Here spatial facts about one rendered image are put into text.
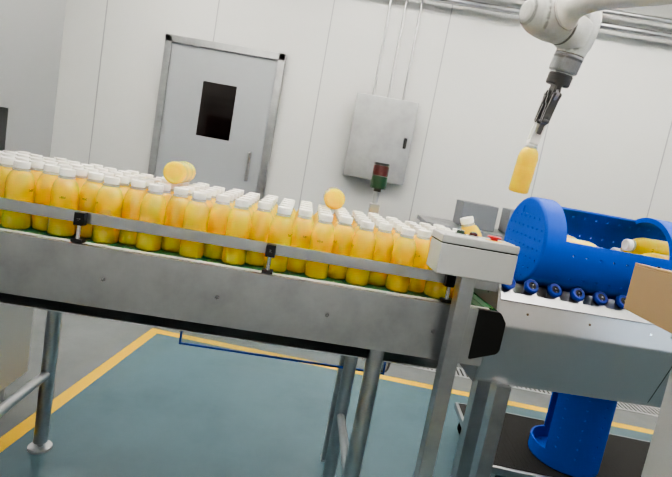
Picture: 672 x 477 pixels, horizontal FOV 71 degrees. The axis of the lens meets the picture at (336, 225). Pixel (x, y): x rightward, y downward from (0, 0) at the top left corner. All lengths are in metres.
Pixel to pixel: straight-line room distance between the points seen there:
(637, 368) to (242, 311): 1.24
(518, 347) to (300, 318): 0.69
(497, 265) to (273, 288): 0.59
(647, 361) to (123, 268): 1.58
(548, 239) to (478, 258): 0.35
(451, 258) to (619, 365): 0.77
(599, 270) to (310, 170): 3.67
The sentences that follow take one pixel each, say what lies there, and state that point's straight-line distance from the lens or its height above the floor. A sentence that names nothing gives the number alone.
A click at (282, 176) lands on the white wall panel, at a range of 4.94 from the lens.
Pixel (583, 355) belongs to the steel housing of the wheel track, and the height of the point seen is 0.78.
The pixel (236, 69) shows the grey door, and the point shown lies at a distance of 5.11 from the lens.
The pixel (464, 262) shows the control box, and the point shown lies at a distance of 1.22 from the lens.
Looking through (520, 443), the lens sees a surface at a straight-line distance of 2.47.
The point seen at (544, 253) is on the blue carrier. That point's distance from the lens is 1.52.
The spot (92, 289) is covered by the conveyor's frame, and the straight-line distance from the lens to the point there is 1.41.
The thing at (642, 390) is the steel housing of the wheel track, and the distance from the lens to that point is 1.90.
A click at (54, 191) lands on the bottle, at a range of 1.44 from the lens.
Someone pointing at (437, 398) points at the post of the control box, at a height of 0.66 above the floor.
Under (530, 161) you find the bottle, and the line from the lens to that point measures 1.71.
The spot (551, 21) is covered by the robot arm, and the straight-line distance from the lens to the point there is 1.59.
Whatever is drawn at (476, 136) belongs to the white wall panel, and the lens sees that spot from 4.99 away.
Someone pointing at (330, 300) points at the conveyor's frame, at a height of 0.85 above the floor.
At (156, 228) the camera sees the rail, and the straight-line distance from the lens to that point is 1.34.
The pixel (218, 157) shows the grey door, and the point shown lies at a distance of 5.06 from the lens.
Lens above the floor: 1.21
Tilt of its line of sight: 7 degrees down
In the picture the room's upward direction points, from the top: 10 degrees clockwise
